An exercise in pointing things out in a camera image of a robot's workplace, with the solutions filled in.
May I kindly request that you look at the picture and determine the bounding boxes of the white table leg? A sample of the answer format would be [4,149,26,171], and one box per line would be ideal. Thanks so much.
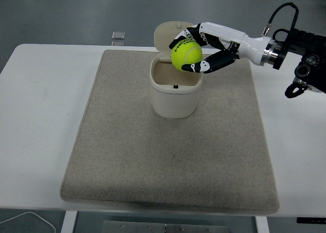
[254,215,270,233]
[62,211,77,233]

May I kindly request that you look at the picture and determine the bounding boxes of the black table control panel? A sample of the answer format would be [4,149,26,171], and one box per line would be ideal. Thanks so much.
[296,217,326,223]

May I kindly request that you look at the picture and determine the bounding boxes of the beige fabric mat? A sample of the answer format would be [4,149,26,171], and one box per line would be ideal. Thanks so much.
[60,49,280,214]

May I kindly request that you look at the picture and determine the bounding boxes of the yellow-green tennis ball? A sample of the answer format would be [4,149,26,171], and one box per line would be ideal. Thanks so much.
[170,40,203,71]

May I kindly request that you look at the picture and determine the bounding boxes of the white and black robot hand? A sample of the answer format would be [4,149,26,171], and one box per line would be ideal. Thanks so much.
[169,21,271,75]

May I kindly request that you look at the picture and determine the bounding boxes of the white cable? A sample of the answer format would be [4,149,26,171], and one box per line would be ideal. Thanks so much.
[0,212,56,233]

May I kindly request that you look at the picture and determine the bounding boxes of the cream plastic bin with lid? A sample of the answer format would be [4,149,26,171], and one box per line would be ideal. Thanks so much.
[149,21,204,119]

